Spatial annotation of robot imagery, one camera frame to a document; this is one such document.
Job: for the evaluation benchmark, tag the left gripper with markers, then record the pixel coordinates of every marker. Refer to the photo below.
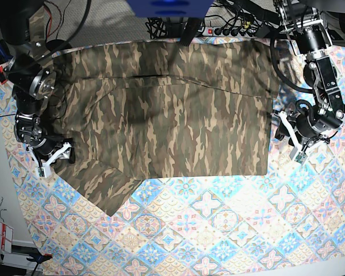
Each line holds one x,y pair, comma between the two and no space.
307,130

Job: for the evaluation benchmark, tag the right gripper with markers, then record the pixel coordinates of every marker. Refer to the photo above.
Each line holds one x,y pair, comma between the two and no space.
44,147

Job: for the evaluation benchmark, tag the camouflage T-shirt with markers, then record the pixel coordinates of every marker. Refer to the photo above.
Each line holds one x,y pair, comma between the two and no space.
146,110

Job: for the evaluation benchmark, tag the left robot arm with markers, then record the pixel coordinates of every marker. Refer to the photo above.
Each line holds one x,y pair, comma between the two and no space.
303,23

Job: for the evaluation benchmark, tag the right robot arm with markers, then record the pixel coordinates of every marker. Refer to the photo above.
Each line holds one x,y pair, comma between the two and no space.
31,72

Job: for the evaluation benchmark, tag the patterned tile tablecloth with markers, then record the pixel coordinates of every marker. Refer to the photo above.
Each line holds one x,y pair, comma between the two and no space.
293,215

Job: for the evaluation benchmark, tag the red white paper tag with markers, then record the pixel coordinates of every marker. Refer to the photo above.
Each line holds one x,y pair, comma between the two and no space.
6,237

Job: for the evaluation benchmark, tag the black clamp lower left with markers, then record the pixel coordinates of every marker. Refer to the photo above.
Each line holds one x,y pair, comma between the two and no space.
38,258

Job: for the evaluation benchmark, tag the black round stool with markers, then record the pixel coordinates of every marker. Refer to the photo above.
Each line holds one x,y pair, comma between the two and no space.
58,44

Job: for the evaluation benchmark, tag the white power strip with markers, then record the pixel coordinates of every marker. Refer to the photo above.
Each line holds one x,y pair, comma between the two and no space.
214,31

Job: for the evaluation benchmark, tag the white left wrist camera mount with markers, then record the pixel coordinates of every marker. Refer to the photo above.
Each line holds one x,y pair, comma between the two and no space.
302,145

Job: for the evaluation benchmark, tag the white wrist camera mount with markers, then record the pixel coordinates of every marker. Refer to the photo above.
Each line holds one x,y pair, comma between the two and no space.
43,169
302,145

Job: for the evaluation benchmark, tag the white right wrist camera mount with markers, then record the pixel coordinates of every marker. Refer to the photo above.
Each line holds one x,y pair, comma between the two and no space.
43,169

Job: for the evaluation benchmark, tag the blue handled clamp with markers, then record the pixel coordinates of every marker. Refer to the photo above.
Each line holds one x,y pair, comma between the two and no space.
5,54

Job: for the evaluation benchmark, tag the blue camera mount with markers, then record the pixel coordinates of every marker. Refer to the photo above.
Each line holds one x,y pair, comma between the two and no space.
170,8

